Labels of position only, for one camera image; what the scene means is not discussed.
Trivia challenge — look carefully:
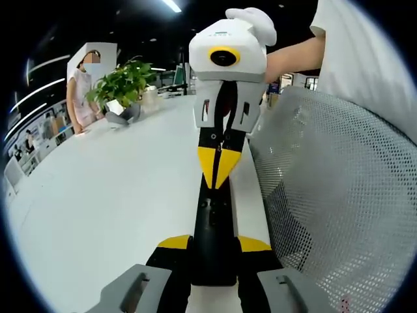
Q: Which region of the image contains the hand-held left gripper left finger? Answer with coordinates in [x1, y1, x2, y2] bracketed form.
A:
[94, 233, 194, 313]

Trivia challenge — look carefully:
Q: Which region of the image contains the person's right hand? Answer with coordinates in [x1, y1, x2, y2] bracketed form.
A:
[225, 7, 278, 46]

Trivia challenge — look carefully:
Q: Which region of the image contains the grey mesh chair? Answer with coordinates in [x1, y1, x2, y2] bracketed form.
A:
[249, 86, 417, 313]

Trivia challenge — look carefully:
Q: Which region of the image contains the green potted plant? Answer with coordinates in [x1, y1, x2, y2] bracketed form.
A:
[85, 55, 158, 127]

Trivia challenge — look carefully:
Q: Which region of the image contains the white office chair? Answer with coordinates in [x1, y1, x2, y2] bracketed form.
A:
[5, 158, 26, 187]

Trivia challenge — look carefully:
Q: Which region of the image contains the operator in white shirt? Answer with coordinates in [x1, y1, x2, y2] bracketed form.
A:
[309, 0, 417, 144]

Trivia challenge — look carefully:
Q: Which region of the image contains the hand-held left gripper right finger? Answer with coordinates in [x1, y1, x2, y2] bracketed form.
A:
[237, 235, 319, 313]

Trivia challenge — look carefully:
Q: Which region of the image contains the black remote control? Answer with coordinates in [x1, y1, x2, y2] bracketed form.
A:
[190, 177, 238, 288]

